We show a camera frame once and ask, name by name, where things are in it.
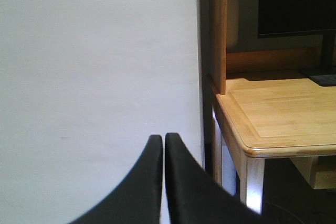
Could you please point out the black computer monitor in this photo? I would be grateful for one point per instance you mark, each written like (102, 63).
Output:
(279, 18)

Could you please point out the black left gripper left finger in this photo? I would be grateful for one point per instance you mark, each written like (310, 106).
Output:
(137, 199)

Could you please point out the light wooden desk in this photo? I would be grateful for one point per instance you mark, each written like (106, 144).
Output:
(264, 108)

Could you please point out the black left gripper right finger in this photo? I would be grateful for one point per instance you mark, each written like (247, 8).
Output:
(193, 196)

